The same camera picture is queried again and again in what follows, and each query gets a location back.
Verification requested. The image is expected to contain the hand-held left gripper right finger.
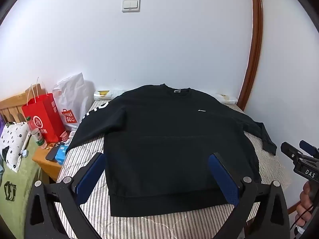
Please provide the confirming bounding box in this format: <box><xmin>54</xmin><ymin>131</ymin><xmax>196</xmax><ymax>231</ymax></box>
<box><xmin>208</xmin><ymin>152</ymin><xmax>292</xmax><ymax>239</ymax></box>

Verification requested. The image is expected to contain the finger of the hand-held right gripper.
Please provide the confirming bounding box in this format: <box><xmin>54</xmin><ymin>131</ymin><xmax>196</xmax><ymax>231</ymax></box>
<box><xmin>298</xmin><ymin>140</ymin><xmax>319</xmax><ymax>158</ymax></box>
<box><xmin>281</xmin><ymin>141</ymin><xmax>304</xmax><ymax>164</ymax></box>

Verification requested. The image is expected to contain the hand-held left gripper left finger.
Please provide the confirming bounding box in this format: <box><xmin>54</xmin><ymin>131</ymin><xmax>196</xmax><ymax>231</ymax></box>
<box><xmin>24</xmin><ymin>151</ymin><xmax>107</xmax><ymax>239</ymax></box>

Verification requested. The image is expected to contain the black sweatshirt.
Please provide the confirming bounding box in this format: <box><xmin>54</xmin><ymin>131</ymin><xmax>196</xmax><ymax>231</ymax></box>
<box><xmin>65</xmin><ymin>83</ymin><xmax>278</xmax><ymax>217</ymax></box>

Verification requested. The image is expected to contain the person's right hand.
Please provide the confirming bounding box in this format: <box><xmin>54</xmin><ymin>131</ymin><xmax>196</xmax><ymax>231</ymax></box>
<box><xmin>296</xmin><ymin>179</ymin><xmax>315</xmax><ymax>227</ymax></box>

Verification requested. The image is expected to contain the blue box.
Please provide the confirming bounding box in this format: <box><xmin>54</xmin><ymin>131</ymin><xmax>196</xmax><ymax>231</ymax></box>
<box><xmin>55</xmin><ymin>144</ymin><xmax>68</xmax><ymax>163</ymax></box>

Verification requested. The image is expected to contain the wooden nightstand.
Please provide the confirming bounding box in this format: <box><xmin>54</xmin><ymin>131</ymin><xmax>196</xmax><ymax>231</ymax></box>
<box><xmin>32</xmin><ymin>129</ymin><xmax>76</xmax><ymax>183</ymax></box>

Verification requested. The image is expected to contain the black phone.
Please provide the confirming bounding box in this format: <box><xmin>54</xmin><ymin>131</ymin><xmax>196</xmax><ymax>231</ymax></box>
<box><xmin>45</xmin><ymin>142</ymin><xmax>62</xmax><ymax>161</ymax></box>

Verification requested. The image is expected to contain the clear plastic bottle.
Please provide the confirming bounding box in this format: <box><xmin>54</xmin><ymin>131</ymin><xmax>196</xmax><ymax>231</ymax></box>
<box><xmin>25</xmin><ymin>116</ymin><xmax>48</xmax><ymax>150</ymax></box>

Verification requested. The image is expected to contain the green blanket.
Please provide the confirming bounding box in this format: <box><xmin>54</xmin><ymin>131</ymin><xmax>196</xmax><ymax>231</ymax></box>
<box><xmin>0</xmin><ymin>134</ymin><xmax>43</xmax><ymax>231</ymax></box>

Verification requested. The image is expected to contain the striped bed quilt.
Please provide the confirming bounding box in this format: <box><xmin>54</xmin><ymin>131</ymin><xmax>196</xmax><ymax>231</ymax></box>
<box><xmin>56</xmin><ymin>100</ymin><xmax>292</xmax><ymax>239</ymax></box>

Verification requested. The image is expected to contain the red paper bag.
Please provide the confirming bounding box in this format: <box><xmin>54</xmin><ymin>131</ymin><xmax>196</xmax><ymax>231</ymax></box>
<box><xmin>22</xmin><ymin>77</ymin><xmax>66</xmax><ymax>143</ymax></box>

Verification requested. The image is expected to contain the white plastic bag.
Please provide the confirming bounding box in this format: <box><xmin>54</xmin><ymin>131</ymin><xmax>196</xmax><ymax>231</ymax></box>
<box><xmin>52</xmin><ymin>73</ymin><xmax>97</xmax><ymax>131</ymax></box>

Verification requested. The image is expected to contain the white flower-print pillow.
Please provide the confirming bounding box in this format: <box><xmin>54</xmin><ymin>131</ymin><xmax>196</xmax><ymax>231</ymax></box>
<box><xmin>0</xmin><ymin>121</ymin><xmax>32</xmax><ymax>174</ymax></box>

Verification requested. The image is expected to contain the purple cloth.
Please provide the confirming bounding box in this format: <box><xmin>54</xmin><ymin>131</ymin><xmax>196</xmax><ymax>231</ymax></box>
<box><xmin>0</xmin><ymin>114</ymin><xmax>7</xmax><ymax>140</ymax></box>

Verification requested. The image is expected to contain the wooden headboard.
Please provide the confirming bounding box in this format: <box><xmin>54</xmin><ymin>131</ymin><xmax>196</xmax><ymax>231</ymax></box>
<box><xmin>0</xmin><ymin>92</ymin><xmax>32</xmax><ymax>125</ymax></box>

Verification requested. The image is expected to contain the wooden door frame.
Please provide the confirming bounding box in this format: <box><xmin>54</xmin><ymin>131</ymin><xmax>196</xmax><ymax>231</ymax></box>
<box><xmin>236</xmin><ymin>0</ymin><xmax>264</xmax><ymax>112</ymax></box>

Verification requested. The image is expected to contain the white wall switch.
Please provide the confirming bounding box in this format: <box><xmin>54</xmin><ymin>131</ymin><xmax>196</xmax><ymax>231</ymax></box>
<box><xmin>122</xmin><ymin>0</ymin><xmax>141</xmax><ymax>13</ymax></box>

